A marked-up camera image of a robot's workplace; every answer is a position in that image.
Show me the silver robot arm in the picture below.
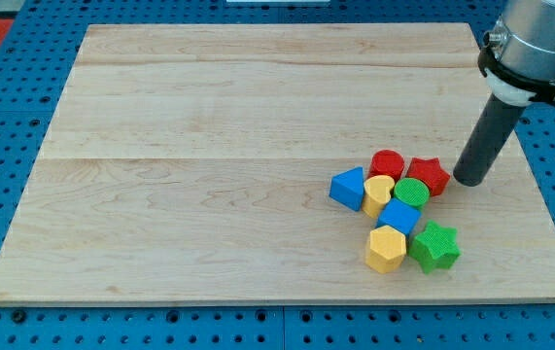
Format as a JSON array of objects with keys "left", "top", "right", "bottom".
[{"left": 478, "top": 0, "right": 555, "bottom": 107}]

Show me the yellow hexagon block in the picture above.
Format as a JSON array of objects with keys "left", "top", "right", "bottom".
[{"left": 364, "top": 226, "right": 407, "bottom": 274}]

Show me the red star block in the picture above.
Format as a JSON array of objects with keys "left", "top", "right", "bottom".
[{"left": 406, "top": 157, "right": 451, "bottom": 196}]

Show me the green star block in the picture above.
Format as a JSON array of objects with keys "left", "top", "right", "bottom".
[{"left": 408, "top": 220, "right": 462, "bottom": 274}]

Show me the blue triangle block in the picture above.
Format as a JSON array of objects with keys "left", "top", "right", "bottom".
[{"left": 329, "top": 166, "right": 364, "bottom": 211}]

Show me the yellow heart block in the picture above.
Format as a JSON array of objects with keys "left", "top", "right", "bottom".
[{"left": 361, "top": 175, "right": 396, "bottom": 219}]

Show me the red cylinder block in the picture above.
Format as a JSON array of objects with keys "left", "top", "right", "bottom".
[{"left": 367, "top": 150, "right": 405, "bottom": 182}]

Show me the blue cube block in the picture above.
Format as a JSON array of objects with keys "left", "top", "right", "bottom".
[{"left": 376, "top": 198, "right": 421, "bottom": 236}]

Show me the green cylinder block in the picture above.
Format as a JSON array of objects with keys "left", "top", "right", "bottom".
[{"left": 393, "top": 177, "right": 431, "bottom": 211}]

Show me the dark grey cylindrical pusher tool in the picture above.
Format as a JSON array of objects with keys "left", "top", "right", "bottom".
[{"left": 453, "top": 94, "right": 526, "bottom": 187}]

